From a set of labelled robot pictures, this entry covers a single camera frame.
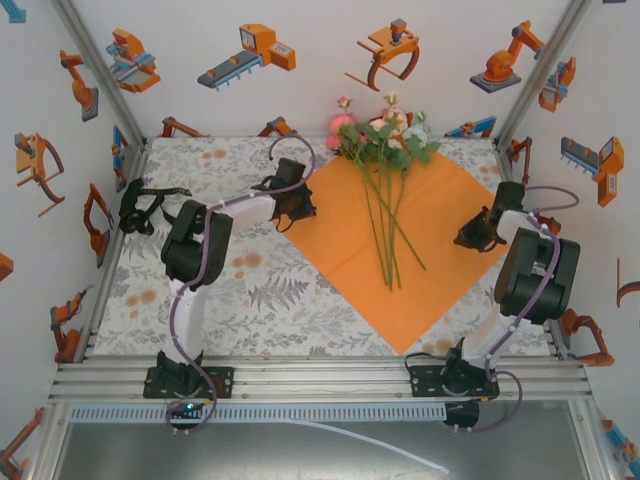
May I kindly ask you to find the orange wrapping paper sheet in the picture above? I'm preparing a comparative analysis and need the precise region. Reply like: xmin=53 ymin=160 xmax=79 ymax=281
xmin=282 ymin=149 xmax=509 ymax=356

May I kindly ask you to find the black printed ribbon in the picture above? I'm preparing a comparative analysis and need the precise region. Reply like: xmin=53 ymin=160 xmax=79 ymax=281
xmin=118 ymin=177 xmax=194 ymax=237

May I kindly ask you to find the artificial flower bouquet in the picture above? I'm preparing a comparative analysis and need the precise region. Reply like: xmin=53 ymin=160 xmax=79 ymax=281
xmin=327 ymin=94 xmax=442 ymax=292

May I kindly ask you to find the floral patterned table mat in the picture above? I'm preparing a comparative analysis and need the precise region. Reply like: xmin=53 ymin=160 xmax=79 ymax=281
xmin=92 ymin=134 xmax=556 ymax=359

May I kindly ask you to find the black controller board green LED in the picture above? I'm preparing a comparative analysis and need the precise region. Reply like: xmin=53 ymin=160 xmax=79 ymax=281
xmin=166 ymin=398 xmax=210 ymax=427

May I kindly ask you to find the thin white tube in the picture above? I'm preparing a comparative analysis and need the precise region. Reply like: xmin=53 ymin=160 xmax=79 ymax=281
xmin=287 ymin=418 xmax=451 ymax=474

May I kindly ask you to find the aluminium table side rail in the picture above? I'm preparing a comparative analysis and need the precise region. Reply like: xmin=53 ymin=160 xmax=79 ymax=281
xmin=492 ymin=139 xmax=571 ymax=361
xmin=74 ymin=139 xmax=151 ymax=364

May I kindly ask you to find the slanted aluminium frame post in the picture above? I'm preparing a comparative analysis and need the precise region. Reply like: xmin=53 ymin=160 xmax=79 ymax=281
xmin=494 ymin=0 xmax=599 ymax=151
xmin=49 ymin=0 xmax=149 ymax=151

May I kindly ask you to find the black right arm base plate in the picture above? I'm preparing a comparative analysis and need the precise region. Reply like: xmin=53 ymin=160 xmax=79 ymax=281
xmin=408 ymin=363 xmax=501 ymax=400

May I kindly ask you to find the aluminium frame rail with grooves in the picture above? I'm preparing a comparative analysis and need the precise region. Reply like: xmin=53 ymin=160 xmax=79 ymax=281
xmin=47 ymin=357 xmax=594 ymax=404

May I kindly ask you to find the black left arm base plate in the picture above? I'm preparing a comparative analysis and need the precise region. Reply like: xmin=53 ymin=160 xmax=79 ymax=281
xmin=143 ymin=364 xmax=236 ymax=400

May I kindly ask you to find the black cable junction box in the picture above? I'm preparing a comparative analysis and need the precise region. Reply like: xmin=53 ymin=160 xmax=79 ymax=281
xmin=443 ymin=399 xmax=481 ymax=432

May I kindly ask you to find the slotted grey cable duct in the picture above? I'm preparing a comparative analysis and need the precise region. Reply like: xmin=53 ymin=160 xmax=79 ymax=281
xmin=67 ymin=403 xmax=449 ymax=424

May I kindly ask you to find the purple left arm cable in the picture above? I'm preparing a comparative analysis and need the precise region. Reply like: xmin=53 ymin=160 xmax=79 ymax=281
xmin=166 ymin=134 xmax=317 ymax=439

